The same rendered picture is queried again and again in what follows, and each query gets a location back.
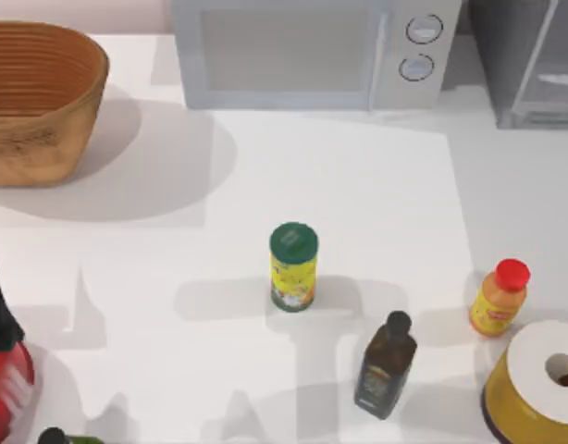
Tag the yellow can with green lid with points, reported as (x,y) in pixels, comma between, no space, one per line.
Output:
(293,273)

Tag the pale microwave oven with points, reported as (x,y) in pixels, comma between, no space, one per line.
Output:
(284,55)

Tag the dark olive oil bottle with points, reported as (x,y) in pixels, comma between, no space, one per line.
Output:
(386,365)

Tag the grey microwave knob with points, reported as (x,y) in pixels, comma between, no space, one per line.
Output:
(416,67)
(424,28)

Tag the yellow bottle with red cap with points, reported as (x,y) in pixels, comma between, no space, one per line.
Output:
(497,300)

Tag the woven wooden basket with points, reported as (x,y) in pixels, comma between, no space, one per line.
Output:
(39,106)

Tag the yellow wrapped paper roll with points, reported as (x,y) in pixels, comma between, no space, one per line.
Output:
(534,384)

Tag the green bottle with black cap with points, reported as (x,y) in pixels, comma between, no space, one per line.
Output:
(62,438)

